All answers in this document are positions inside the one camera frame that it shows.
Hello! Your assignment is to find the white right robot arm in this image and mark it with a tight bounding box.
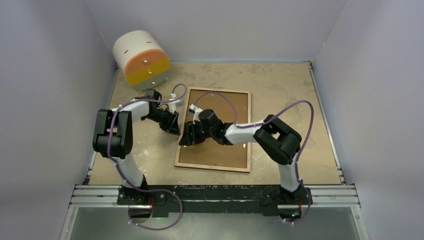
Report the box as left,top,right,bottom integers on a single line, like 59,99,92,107
178,105,302,204

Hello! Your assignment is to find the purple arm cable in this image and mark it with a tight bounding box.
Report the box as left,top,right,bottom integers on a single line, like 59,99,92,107
190,91,315,226
106,82,188,232

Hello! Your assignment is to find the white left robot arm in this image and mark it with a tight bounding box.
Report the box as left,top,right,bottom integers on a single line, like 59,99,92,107
92,89,183,205

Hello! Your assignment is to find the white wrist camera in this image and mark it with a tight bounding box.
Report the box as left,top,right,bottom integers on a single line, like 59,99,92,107
166,93,184,113
188,104,203,125

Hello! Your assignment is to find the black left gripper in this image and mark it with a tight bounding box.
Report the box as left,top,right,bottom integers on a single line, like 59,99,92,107
144,107,180,135

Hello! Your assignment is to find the aluminium rail frame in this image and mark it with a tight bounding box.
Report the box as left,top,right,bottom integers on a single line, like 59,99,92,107
60,185,369,240

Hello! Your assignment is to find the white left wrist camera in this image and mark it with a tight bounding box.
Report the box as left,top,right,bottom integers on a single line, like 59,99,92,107
166,93,184,113

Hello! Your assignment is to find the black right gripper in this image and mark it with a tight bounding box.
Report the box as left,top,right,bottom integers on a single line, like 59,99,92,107
179,120,215,147

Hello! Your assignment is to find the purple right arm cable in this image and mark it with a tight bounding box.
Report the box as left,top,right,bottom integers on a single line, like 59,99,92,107
190,91,315,226

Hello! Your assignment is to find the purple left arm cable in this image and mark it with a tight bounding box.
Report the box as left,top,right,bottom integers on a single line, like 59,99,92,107
106,82,188,232

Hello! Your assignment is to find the wooden picture frame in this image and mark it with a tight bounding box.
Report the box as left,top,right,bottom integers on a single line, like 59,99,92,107
174,86,252,174

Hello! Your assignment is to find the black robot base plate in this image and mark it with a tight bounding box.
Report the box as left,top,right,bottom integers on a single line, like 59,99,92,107
117,184,313,221

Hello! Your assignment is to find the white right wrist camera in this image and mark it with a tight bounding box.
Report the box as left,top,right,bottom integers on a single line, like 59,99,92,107
188,104,203,125

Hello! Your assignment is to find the round white drawer cabinet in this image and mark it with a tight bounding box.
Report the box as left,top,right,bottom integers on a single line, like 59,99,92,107
112,30,171,91

